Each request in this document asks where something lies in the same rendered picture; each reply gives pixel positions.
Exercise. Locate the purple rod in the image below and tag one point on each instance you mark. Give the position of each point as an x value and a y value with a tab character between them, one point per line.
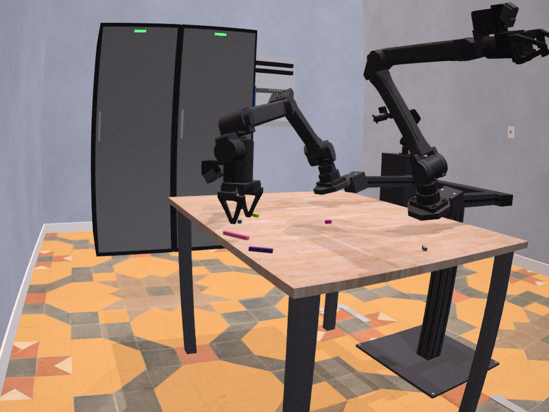
260	249

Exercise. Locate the pink rod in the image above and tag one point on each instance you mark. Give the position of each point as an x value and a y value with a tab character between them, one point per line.
232	234

